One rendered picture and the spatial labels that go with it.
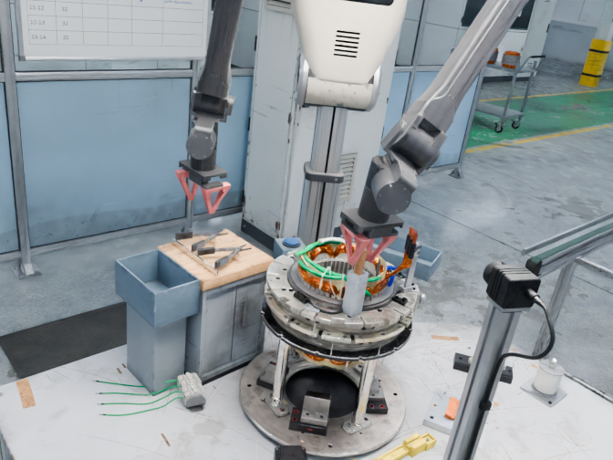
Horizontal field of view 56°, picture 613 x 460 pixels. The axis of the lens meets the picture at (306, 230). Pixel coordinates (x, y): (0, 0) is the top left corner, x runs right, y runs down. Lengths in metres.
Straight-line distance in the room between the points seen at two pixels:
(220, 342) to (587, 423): 0.90
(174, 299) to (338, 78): 0.69
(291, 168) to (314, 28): 2.04
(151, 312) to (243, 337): 0.28
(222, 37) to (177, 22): 2.25
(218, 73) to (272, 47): 2.32
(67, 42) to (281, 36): 1.13
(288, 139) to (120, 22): 1.08
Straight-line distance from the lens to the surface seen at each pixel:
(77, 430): 1.33
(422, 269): 1.46
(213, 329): 1.35
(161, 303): 1.22
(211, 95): 1.23
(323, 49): 1.50
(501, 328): 0.74
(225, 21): 1.11
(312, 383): 1.45
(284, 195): 3.53
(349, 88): 1.53
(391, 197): 0.92
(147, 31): 3.31
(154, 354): 1.32
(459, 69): 1.01
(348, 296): 1.11
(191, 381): 1.36
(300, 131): 3.41
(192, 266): 1.30
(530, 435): 1.50
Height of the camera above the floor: 1.69
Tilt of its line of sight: 24 degrees down
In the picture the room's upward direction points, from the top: 8 degrees clockwise
